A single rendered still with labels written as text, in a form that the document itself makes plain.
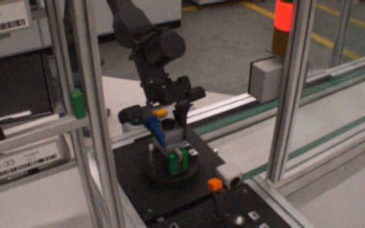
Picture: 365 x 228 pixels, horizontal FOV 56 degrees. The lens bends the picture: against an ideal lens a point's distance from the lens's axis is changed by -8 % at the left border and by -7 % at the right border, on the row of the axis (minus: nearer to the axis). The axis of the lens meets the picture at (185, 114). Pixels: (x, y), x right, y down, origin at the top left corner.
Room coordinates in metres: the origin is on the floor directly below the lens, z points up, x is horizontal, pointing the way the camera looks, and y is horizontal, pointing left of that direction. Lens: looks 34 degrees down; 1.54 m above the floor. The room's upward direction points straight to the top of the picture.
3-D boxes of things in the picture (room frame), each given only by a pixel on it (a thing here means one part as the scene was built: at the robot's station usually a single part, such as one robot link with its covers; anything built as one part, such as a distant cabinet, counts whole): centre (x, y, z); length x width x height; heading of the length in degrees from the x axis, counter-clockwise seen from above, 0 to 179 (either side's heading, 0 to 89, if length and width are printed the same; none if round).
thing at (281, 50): (0.62, -0.19, 1.28); 0.05 x 0.05 x 0.05
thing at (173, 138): (0.62, 0.03, 1.06); 0.08 x 0.04 x 0.07; 31
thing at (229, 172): (0.59, -0.10, 0.97); 0.05 x 0.05 x 0.04; 31
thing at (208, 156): (0.63, 0.04, 0.96); 0.24 x 0.24 x 0.02; 31
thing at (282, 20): (0.62, -0.19, 1.33); 0.05 x 0.05 x 0.05
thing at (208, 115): (0.90, -0.12, 0.91); 0.89 x 0.06 x 0.11; 121
